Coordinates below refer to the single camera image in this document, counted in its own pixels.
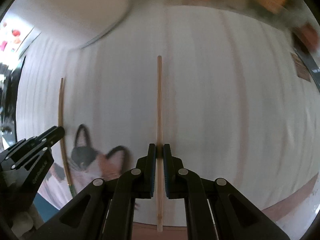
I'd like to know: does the wooden chopstick with gold band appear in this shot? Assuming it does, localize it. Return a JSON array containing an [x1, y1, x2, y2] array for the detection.
[[57, 77, 77, 197]]

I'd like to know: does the plain wooden chopstick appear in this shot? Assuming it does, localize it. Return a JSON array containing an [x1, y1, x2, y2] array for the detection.
[[156, 55, 164, 232]]

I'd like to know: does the cat print cloth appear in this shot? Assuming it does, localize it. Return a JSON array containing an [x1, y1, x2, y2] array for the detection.
[[38, 124, 132, 210]]

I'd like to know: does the striped beige table mat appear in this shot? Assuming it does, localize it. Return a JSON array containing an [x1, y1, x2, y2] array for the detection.
[[16, 3, 319, 209]]

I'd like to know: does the fruit sticker sheet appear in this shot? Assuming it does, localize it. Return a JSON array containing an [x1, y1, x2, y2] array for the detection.
[[1, 22, 21, 53]]

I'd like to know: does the white ceramic utensil holder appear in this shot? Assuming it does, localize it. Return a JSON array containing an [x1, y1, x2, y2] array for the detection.
[[10, 0, 131, 48]]

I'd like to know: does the brown paper label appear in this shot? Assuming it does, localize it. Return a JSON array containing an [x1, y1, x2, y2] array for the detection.
[[291, 53, 311, 82]]

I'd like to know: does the black knife blade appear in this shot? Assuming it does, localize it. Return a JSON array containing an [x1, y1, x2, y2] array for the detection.
[[291, 33, 320, 89]]

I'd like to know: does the red round object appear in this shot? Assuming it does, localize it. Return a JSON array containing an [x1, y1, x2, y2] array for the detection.
[[300, 23, 319, 51]]

